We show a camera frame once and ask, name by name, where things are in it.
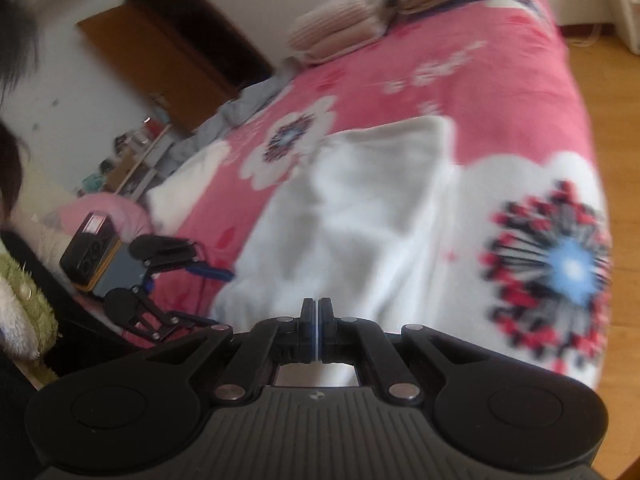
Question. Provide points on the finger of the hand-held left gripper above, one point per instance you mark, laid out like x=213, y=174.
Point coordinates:
x=175, y=255
x=160, y=322

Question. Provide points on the white shelf with clutter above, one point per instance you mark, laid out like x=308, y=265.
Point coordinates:
x=130, y=165

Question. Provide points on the wooden door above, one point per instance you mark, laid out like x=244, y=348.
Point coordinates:
x=160, y=55

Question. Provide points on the beige folded cloth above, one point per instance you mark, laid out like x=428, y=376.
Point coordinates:
x=340, y=45

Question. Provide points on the person's green fleece jacket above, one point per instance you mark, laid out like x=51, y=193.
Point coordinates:
x=30, y=305

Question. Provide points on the grey garment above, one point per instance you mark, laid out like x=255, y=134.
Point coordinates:
x=240, y=105

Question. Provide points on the pink floral blanket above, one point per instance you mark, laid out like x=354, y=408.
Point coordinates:
x=500, y=100

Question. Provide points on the pink cushion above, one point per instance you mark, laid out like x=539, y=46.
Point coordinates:
x=132, y=215

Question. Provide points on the pink checked folded cloth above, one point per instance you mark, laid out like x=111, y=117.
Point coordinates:
x=330, y=17

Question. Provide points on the white water dispenser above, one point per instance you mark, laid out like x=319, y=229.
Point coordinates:
x=625, y=5

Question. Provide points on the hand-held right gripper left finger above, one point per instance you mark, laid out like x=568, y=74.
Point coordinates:
x=311, y=332

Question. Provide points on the person's dark hair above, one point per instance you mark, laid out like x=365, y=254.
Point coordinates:
x=15, y=35

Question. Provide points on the white sweatshirt with orange outline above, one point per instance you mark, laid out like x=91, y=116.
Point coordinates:
x=360, y=220

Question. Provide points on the white fluffy garment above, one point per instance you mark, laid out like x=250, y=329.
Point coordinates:
x=190, y=185

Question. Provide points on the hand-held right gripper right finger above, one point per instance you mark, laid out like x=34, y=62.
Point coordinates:
x=326, y=332

